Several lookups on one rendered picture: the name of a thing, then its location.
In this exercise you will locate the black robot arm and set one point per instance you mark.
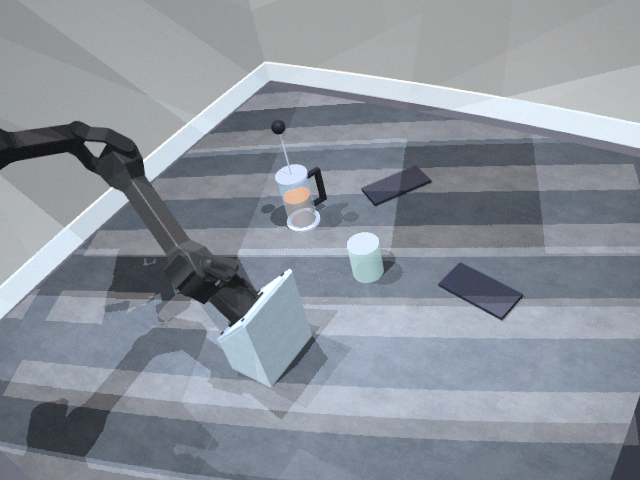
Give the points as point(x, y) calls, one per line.
point(192, 268)

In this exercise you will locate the glass coffee plunger press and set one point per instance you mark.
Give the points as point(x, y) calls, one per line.
point(296, 192)

